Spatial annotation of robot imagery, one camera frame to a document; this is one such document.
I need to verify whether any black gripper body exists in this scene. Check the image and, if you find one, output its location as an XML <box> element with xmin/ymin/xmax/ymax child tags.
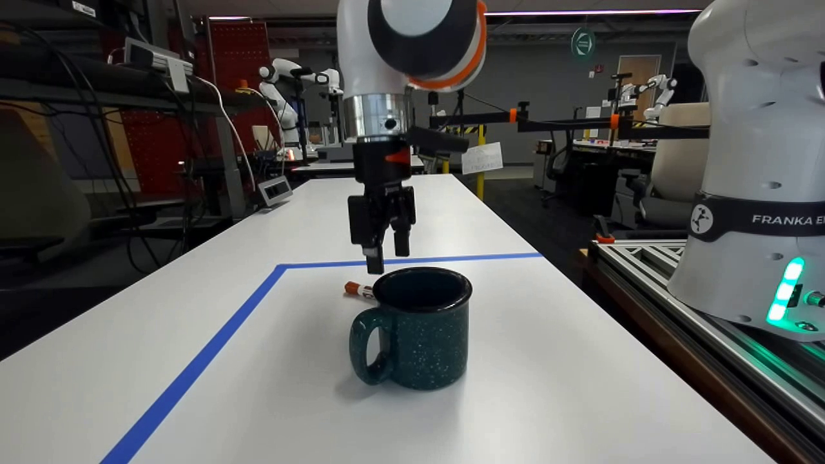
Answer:
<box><xmin>351</xmin><ymin>139</ymin><xmax>415</xmax><ymax>206</ymax></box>

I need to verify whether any short blue tape line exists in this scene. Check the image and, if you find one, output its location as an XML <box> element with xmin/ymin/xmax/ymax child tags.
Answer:
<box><xmin>277</xmin><ymin>251</ymin><xmax>546</xmax><ymax>273</ymax></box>

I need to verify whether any white paper tag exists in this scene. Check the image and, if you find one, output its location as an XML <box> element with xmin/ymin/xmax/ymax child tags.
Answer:
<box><xmin>458</xmin><ymin>139</ymin><xmax>507</xmax><ymax>179</ymax></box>

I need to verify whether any small grey display device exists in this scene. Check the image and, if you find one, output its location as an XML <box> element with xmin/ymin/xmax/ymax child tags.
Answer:
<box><xmin>253</xmin><ymin>172</ymin><xmax>297</xmax><ymax>210</ymax></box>

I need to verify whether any dark green speckled mug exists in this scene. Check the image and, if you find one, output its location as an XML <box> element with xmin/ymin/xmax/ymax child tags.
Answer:
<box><xmin>346</xmin><ymin>265</ymin><xmax>478</xmax><ymax>394</ymax></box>

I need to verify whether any red cabinet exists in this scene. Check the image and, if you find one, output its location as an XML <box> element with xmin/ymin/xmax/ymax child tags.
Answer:
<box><xmin>199</xmin><ymin>14</ymin><xmax>277</xmax><ymax>179</ymax></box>

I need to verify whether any orange black clamp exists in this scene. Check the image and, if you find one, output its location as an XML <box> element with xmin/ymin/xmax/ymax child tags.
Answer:
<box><xmin>590</xmin><ymin>217</ymin><xmax>620</xmax><ymax>251</ymax></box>

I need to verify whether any long blue tape line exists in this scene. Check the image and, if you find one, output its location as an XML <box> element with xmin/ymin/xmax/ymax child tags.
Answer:
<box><xmin>97</xmin><ymin>261</ymin><xmax>295</xmax><ymax>464</ymax></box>

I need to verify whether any teal round hanging sign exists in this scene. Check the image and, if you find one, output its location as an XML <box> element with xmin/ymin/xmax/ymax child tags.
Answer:
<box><xmin>569</xmin><ymin>23</ymin><xmax>599</xmax><ymax>63</ymax></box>

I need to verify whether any white electronics box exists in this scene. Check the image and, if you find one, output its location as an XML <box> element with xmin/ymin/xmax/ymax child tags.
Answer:
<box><xmin>121</xmin><ymin>33</ymin><xmax>199</xmax><ymax>95</ymax></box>

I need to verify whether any brown door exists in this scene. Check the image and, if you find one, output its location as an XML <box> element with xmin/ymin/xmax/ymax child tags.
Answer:
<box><xmin>613</xmin><ymin>52</ymin><xmax>665</xmax><ymax>103</ymax></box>

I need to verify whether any beige office chair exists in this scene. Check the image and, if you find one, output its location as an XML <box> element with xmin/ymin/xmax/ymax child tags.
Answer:
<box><xmin>638</xmin><ymin>97</ymin><xmax>715</xmax><ymax>233</ymax></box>

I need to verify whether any dark metal shelf rack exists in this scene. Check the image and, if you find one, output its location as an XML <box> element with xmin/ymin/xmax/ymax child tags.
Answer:
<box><xmin>0</xmin><ymin>0</ymin><xmax>253</xmax><ymax>265</ymax></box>

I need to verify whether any black stereo camera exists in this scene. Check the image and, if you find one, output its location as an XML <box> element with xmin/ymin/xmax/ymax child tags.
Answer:
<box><xmin>407</xmin><ymin>126</ymin><xmax>473</xmax><ymax>159</ymax></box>

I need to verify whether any yellow post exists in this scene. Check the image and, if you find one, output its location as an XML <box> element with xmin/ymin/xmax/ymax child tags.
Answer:
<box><xmin>473</xmin><ymin>125</ymin><xmax>491</xmax><ymax>203</ymax></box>

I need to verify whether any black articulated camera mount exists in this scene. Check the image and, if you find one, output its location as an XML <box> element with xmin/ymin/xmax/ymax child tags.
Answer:
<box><xmin>429</xmin><ymin>97</ymin><xmax>718</xmax><ymax>145</ymax></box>

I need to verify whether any aluminium rail robot platform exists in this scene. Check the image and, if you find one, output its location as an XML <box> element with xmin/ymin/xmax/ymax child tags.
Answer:
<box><xmin>577</xmin><ymin>238</ymin><xmax>825</xmax><ymax>464</ymax></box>

